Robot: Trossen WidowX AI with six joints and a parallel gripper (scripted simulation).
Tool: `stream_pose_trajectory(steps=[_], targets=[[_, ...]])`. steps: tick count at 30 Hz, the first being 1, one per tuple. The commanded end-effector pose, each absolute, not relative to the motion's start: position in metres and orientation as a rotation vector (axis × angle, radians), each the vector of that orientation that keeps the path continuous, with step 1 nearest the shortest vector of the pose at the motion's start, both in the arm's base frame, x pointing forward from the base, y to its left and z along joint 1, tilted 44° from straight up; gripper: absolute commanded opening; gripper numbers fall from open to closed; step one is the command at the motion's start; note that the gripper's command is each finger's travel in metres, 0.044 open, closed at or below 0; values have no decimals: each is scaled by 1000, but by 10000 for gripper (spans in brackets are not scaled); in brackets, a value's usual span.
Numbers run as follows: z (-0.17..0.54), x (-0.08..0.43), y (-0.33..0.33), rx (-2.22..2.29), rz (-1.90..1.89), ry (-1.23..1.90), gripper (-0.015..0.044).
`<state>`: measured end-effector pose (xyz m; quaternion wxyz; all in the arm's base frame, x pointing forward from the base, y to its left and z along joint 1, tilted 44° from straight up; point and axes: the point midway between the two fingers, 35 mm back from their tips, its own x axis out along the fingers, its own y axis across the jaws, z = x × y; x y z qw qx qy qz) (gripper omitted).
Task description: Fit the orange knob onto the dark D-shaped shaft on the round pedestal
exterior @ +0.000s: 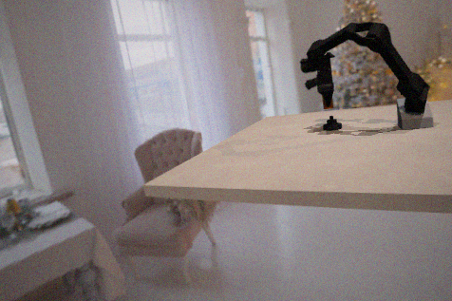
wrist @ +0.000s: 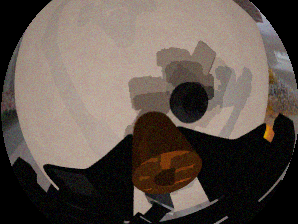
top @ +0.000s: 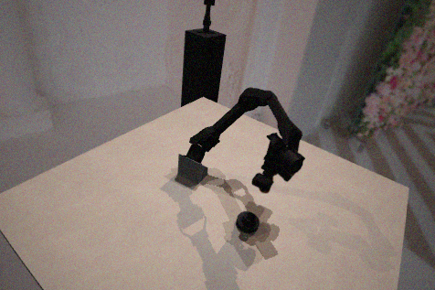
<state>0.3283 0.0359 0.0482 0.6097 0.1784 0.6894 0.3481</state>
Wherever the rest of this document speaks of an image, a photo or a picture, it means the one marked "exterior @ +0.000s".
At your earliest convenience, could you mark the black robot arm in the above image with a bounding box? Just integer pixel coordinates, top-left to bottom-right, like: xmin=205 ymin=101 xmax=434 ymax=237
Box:
xmin=299 ymin=22 xmax=429 ymax=114

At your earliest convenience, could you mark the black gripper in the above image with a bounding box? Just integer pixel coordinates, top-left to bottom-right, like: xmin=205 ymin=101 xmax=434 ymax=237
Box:
xmin=317 ymin=69 xmax=334 ymax=107

